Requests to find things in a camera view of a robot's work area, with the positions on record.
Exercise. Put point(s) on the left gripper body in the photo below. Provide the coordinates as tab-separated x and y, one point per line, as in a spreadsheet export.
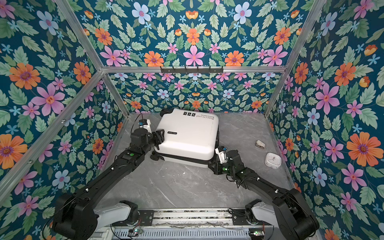
156	139

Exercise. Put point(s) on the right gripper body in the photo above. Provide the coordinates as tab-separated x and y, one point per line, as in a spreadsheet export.
224	169

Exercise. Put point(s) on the white hard-shell suitcase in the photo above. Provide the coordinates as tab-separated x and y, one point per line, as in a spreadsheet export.
190	138

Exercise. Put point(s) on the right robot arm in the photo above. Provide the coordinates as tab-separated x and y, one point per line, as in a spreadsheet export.
284	209

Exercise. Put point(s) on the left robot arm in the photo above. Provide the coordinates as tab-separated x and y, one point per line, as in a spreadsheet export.
88	197

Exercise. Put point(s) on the small beige stapler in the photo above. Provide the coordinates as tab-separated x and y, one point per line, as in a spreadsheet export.
260	144

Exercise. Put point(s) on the white round alarm clock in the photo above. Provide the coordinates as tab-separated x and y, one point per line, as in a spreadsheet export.
273	161

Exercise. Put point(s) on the black hook rack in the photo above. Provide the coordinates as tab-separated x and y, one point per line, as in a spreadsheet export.
188	70

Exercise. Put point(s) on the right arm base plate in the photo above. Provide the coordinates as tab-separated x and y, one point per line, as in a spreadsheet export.
242	217

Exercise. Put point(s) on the aluminium mounting rail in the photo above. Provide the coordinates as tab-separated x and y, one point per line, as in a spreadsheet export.
192	216

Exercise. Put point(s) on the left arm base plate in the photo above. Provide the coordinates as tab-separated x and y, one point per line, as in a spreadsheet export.
140	218

